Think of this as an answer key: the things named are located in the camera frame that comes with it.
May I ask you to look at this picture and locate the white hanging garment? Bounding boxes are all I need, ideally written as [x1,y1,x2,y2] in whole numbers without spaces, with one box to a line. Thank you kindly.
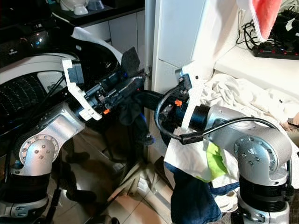
[164,135,215,183]

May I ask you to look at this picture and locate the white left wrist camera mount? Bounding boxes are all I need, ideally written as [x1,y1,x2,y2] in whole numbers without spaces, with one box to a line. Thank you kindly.
[62,59,103,122]

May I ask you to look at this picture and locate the black power strip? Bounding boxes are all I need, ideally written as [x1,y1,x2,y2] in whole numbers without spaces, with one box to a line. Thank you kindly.
[252,44,299,61]

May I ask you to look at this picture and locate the grey vertical pipe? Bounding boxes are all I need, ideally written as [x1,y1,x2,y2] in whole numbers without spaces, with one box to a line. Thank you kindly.
[144,0,157,75]

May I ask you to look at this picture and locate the bright green cloth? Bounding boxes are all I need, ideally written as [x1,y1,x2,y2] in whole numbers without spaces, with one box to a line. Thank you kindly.
[206,142,230,181]

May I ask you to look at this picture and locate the grey cup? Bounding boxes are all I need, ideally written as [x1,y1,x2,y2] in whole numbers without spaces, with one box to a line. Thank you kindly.
[86,0,106,13]

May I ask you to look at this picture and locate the dark blue jeans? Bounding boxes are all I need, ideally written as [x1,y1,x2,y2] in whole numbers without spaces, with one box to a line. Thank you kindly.
[164,161,240,224]

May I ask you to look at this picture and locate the grey-white right wrist camera mount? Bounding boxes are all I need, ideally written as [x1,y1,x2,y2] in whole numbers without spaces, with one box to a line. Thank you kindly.
[175,63,207,132]

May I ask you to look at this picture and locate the red towel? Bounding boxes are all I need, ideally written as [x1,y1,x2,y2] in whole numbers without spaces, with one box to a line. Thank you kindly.
[248,0,284,41]

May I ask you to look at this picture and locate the white ceramic bowl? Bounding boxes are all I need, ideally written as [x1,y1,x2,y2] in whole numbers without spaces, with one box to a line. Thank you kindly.
[58,0,89,16]

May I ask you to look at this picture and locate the white cabinet with black top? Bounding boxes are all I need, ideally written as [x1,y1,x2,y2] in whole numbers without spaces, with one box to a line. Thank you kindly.
[51,0,145,61]

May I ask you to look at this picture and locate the perforated steel washer drum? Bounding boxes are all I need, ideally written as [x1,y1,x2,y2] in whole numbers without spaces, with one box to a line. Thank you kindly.
[0,70,57,118]

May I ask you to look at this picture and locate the black power cable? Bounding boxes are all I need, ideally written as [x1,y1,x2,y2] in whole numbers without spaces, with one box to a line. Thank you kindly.
[238,19,263,48]

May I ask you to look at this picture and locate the black sock garment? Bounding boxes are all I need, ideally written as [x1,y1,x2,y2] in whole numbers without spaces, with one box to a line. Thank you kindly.
[117,103,155,145]

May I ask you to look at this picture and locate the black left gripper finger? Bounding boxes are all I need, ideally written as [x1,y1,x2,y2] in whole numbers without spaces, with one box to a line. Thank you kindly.
[116,74,147,101]
[121,47,140,78]

